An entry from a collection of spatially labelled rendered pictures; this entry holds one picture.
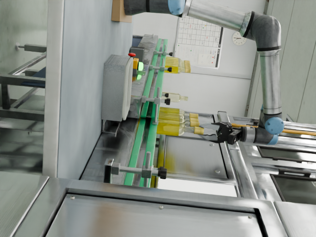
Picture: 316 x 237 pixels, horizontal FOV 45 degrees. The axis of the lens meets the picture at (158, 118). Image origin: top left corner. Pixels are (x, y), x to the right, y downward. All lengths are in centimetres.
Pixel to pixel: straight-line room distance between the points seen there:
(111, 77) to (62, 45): 58
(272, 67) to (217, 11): 34
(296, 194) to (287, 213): 93
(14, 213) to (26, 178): 13
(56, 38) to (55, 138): 22
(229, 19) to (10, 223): 127
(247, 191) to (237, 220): 82
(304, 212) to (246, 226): 14
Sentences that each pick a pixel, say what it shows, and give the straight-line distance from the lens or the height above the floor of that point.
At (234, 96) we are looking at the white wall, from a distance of 799.
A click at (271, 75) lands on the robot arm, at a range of 163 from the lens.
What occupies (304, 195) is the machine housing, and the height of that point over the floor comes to 163.
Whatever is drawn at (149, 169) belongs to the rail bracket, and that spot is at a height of 96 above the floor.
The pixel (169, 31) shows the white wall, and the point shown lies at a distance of 762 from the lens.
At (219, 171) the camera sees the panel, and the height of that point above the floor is 126.
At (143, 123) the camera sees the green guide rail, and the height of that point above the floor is 90.
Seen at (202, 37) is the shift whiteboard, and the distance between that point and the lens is 764.
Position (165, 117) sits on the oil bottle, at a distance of 182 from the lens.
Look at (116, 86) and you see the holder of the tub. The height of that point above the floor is 80.
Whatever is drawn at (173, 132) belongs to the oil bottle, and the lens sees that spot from 176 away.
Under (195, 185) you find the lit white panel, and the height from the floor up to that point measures 115.
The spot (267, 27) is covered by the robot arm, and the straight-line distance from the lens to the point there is 162.
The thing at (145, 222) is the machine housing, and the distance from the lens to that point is 76.
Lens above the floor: 98
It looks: level
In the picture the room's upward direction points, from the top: 96 degrees clockwise
